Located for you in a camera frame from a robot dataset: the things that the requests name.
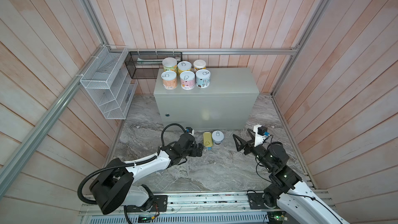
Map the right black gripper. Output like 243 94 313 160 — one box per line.
234 128 272 172

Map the gold sardine tin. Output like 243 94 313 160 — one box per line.
203 132 213 150

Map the teal label can back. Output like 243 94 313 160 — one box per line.
211 130 224 145

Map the pink label can front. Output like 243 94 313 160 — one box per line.
180 71 195 90

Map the blue label can front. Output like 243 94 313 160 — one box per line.
195 69 211 88

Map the orange label can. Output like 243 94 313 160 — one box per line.
161 71 177 90

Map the yellow label can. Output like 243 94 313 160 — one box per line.
162 57 178 73

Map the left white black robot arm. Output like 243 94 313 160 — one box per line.
77 132 204 215

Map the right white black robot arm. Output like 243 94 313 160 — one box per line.
233 125 348 224

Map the grey metal cabinet box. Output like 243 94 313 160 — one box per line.
153 67 260 131

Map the black mesh basket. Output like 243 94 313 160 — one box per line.
124 51 182 79

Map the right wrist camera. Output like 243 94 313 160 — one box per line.
253 124 270 147

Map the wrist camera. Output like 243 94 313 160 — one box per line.
253 124 270 147
185 127 195 136

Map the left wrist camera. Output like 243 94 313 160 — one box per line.
185 127 195 136

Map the aluminium front rail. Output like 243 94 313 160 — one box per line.
78 190 337 217

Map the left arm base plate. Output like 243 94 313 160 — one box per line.
126 195 168 214

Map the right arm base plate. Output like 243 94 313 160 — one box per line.
247 191 277 210

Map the aluminium back frame rail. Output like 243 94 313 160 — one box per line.
110 46 298 56

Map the white wire mesh shelf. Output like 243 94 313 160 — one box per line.
80 45 137 120

